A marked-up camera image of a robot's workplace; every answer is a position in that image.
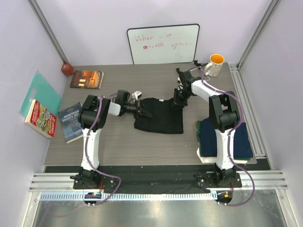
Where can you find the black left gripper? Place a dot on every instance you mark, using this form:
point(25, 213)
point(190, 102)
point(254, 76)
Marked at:
point(138, 108)

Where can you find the orange brown cover book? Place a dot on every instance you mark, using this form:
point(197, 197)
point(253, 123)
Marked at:
point(87, 79)

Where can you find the white mug orange inside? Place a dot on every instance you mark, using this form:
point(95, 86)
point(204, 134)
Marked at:
point(212, 69)

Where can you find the blue cover book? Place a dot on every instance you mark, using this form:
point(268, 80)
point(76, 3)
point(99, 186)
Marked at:
point(69, 122)

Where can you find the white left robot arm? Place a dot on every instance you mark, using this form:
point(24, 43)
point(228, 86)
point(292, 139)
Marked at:
point(92, 119)

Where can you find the small whiteboard with red writing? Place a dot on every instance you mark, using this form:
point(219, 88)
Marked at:
point(163, 44)

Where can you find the teal plastic cutting board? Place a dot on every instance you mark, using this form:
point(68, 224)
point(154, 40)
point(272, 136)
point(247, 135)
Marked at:
point(42, 91)

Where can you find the white folded t shirt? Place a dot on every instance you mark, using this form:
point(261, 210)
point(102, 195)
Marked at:
point(206, 159)

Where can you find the red brown die block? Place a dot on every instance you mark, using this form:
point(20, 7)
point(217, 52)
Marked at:
point(67, 69)

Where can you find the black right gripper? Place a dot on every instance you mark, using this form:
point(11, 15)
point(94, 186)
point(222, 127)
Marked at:
point(175, 100)

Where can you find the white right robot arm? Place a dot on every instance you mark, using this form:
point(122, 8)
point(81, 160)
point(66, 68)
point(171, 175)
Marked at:
point(224, 116)

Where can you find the red white cover book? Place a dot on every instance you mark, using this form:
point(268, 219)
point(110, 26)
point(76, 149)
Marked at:
point(41, 119)

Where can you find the black wire book stand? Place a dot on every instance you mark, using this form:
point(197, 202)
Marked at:
point(198, 66)

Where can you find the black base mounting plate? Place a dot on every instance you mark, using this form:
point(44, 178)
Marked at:
point(165, 178)

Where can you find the black t shirt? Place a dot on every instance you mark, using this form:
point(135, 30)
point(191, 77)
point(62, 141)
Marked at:
point(165, 118)

